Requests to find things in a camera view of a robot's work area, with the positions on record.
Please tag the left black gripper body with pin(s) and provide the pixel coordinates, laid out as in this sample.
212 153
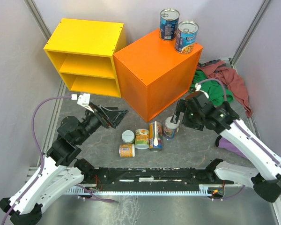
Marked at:
100 116

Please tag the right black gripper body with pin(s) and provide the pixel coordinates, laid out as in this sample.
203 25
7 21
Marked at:
193 120

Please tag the yellow soup can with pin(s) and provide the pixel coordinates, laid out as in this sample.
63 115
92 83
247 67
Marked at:
170 129

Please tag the blue Progresso soup can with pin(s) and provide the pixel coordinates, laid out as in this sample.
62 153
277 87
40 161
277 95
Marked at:
186 36

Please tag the dark blue soup can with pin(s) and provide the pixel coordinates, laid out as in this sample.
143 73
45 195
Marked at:
168 24

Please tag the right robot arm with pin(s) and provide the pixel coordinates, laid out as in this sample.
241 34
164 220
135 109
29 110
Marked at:
265 178

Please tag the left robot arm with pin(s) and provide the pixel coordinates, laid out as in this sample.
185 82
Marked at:
60 169

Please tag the white lid small jar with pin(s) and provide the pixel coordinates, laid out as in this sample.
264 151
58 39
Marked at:
128 136

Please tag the yellow blue upright can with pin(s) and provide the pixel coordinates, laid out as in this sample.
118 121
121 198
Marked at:
151 136

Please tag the green label noodle cup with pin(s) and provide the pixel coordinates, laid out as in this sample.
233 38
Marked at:
141 139

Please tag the green cloth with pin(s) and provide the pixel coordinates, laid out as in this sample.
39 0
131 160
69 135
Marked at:
212 88

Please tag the orange label small jar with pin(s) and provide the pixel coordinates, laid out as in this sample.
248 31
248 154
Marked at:
127 150

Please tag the white plastic spoon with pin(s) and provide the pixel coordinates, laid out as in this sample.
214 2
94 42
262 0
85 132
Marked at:
155 141

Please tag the purple cloth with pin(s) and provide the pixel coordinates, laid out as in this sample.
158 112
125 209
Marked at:
225 144

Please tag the orange wooden box cabinet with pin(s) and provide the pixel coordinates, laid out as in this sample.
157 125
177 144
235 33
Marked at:
152 74

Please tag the red pink cloth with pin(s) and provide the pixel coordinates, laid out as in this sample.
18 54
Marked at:
228 76

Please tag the yellow open shelf cabinet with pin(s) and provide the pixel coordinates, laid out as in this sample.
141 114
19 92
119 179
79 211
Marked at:
82 53

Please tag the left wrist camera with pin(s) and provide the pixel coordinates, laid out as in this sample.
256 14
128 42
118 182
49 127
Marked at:
83 99

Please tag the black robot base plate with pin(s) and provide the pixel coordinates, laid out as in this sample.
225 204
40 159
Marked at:
152 179

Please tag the white slotted cable duct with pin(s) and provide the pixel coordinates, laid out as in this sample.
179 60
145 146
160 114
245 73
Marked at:
203 191

